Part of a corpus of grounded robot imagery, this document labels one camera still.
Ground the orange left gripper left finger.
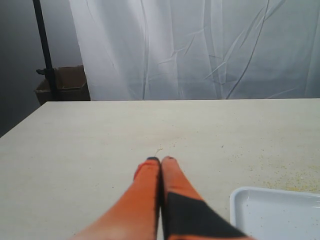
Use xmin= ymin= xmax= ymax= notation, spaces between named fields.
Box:
xmin=72 ymin=157 xmax=161 ymax=240

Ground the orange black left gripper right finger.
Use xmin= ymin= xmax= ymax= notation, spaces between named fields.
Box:
xmin=161 ymin=156 xmax=252 ymax=240

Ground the white rectangular plastic tray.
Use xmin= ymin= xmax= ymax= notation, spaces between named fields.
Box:
xmin=229 ymin=187 xmax=320 ymax=240

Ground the brown cardboard box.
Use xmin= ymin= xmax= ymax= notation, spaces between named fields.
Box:
xmin=34 ymin=65 xmax=91 ymax=105

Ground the white backdrop curtain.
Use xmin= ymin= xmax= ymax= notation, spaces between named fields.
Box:
xmin=69 ymin=0 xmax=320 ymax=101

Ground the black metal stand pole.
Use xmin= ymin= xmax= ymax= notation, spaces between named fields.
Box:
xmin=32 ymin=0 xmax=61 ymax=101

